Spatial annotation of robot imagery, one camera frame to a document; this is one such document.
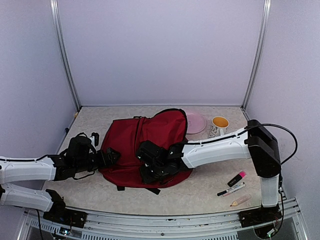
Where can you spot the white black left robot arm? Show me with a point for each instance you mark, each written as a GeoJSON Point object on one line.
{"type": "Point", "coordinates": [81, 155]}

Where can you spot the pink highlighter black cap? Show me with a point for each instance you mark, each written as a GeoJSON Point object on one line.
{"type": "Point", "coordinates": [236, 179]}

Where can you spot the white pen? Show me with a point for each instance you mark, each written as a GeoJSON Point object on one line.
{"type": "Point", "coordinates": [234, 190]}

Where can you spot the left aluminium corner post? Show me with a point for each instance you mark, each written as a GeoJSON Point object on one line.
{"type": "Point", "coordinates": [63, 52]}

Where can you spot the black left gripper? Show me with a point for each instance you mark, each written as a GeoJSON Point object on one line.
{"type": "Point", "coordinates": [103, 162]}

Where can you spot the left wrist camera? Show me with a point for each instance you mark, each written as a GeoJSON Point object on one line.
{"type": "Point", "coordinates": [95, 137]}

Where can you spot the aluminium corner post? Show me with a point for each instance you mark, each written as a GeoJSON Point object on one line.
{"type": "Point", "coordinates": [63, 52]}
{"type": "Point", "coordinates": [258, 53]}

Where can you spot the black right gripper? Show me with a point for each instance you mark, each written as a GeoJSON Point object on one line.
{"type": "Point", "coordinates": [145, 177]}

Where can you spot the aluminium front rail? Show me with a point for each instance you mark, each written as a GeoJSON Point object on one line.
{"type": "Point", "coordinates": [229, 225]}

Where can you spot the right aluminium corner post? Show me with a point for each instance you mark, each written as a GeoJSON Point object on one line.
{"type": "Point", "coordinates": [258, 53]}

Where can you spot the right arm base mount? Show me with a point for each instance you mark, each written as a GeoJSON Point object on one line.
{"type": "Point", "coordinates": [259, 216]}

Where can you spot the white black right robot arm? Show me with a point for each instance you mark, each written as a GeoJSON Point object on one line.
{"type": "Point", "coordinates": [251, 142]}

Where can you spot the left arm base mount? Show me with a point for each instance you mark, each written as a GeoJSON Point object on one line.
{"type": "Point", "coordinates": [68, 217]}

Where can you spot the red student backpack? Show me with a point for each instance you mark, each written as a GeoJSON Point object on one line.
{"type": "Point", "coordinates": [165, 128]}

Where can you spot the patterned mug orange inside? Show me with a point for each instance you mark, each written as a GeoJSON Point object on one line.
{"type": "Point", "coordinates": [219, 126]}

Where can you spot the pink plastic plate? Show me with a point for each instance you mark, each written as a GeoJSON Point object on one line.
{"type": "Point", "coordinates": [196, 123]}

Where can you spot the blue capped marker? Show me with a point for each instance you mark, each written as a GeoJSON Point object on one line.
{"type": "Point", "coordinates": [225, 191]}

